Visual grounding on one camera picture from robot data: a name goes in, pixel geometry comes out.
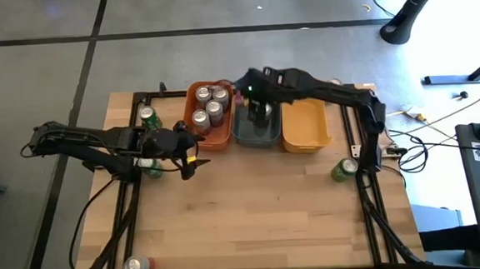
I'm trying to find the black aluminium table frame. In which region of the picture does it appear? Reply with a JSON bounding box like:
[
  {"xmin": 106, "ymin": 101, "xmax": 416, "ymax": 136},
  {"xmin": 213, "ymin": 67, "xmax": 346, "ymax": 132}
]
[{"xmin": 63, "ymin": 67, "xmax": 433, "ymax": 269}]

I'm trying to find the orange plastic bin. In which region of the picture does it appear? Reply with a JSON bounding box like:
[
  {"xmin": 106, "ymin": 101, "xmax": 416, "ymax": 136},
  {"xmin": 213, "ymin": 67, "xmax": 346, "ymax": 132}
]
[{"xmin": 180, "ymin": 78, "xmax": 240, "ymax": 154}]

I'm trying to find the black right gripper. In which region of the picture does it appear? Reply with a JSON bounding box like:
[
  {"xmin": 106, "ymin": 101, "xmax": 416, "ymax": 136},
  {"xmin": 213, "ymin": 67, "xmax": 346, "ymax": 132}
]
[{"xmin": 233, "ymin": 65, "xmax": 287, "ymax": 131}]

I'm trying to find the green Sprite soda can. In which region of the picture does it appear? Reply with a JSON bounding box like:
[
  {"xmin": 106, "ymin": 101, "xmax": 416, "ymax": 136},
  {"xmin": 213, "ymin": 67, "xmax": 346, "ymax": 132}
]
[
  {"xmin": 328, "ymin": 156, "xmax": 361, "ymax": 184},
  {"xmin": 137, "ymin": 103, "xmax": 165, "ymax": 132},
  {"xmin": 135, "ymin": 155, "xmax": 165, "ymax": 181}
]

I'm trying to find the teal plastic bin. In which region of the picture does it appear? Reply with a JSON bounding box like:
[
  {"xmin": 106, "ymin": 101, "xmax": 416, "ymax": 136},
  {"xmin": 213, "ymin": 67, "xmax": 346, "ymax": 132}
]
[{"xmin": 227, "ymin": 90, "xmax": 285, "ymax": 150}]

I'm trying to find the yellow plastic bin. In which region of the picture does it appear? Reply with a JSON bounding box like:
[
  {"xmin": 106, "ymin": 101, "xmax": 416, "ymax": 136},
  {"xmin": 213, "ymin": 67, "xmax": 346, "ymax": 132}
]
[{"xmin": 279, "ymin": 97, "xmax": 335, "ymax": 156}]

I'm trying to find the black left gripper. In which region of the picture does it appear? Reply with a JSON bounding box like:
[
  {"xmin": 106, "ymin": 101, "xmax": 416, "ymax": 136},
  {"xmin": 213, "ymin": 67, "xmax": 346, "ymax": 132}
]
[{"xmin": 137, "ymin": 119, "xmax": 213, "ymax": 184}]

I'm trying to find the black cylindrical stand column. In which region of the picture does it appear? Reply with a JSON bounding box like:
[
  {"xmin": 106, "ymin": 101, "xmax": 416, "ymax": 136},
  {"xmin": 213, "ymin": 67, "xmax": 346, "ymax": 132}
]
[{"xmin": 376, "ymin": 0, "xmax": 455, "ymax": 47}]

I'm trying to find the black desk foot bar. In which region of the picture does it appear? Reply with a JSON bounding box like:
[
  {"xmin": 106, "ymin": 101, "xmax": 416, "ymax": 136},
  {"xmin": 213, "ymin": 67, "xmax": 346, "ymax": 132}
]
[{"xmin": 421, "ymin": 51, "xmax": 480, "ymax": 89}]

